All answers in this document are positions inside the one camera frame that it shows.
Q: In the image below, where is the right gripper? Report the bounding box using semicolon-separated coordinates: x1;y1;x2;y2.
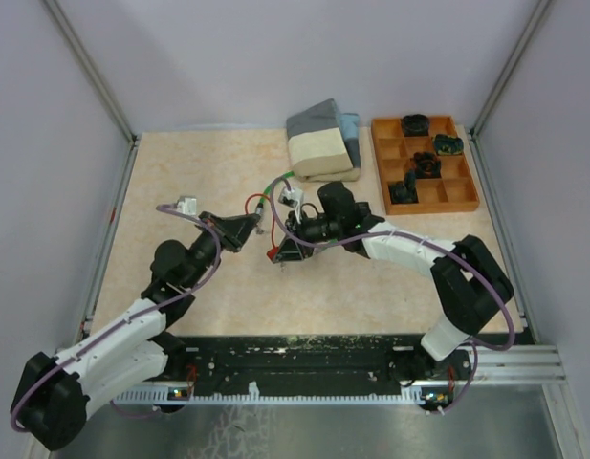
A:
273;209;341;262

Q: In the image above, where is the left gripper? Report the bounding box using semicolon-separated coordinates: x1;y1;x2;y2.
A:
185;210;261;288

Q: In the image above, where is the red cable seal lock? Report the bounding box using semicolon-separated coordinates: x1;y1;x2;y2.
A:
244;193;278;261

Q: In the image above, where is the green cable lock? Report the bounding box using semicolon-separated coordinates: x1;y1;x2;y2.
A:
253;170;295;219

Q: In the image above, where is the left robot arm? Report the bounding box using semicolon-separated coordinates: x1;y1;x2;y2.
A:
10;211;260;451

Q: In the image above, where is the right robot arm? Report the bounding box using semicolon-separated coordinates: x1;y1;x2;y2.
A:
268;176;514;379

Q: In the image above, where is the folded grey beige cloth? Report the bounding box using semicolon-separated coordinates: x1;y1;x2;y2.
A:
286;98;361;182

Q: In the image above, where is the dark rolled item lower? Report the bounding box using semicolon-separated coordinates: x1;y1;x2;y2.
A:
388;169;418;205

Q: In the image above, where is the dark rolled item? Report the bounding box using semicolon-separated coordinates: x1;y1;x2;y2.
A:
432;134;464;156
401;114;430;137
412;152;442;179
388;169;418;205

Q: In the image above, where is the dark rolled item middle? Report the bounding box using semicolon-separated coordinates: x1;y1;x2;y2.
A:
412;152;442;179

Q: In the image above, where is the wooden compartment tray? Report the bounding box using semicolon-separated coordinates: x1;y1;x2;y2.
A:
371;114;480;215

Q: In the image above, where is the dark rolled item top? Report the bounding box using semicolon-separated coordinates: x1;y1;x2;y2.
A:
401;114;430;137

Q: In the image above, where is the dark rolled item right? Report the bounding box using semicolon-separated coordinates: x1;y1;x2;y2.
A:
432;134;464;156

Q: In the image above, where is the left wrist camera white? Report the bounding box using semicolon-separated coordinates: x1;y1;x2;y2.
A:
176;196;197;216

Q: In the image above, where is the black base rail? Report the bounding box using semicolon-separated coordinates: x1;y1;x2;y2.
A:
155;334;472;397

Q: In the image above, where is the aluminium frame post left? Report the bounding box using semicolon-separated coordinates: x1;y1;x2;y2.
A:
40;0;137;142

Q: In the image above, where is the aluminium frame post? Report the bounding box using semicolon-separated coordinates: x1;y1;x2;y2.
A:
40;0;137;142
470;0;554;138

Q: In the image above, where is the aluminium frame post right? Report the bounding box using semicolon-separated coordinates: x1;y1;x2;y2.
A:
470;0;554;138

